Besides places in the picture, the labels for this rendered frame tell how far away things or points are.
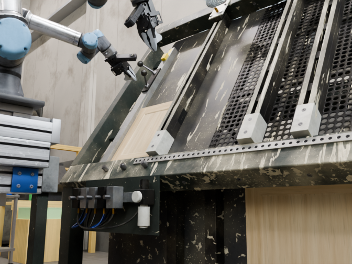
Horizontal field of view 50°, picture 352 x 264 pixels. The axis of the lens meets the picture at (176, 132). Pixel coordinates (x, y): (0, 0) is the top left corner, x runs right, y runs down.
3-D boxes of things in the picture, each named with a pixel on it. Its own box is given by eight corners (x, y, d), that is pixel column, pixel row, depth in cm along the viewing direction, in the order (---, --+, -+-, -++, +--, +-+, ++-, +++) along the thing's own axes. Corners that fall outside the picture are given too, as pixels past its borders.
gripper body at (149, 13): (164, 24, 156) (154, -5, 154) (149, 27, 150) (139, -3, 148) (152, 30, 161) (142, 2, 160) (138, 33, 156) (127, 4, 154)
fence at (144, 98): (103, 167, 196) (99, 163, 194) (172, 53, 250) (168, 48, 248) (110, 167, 193) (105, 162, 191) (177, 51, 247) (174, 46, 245)
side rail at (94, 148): (83, 177, 215) (69, 165, 210) (158, 56, 278) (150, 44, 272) (89, 176, 211) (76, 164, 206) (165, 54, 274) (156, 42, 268)
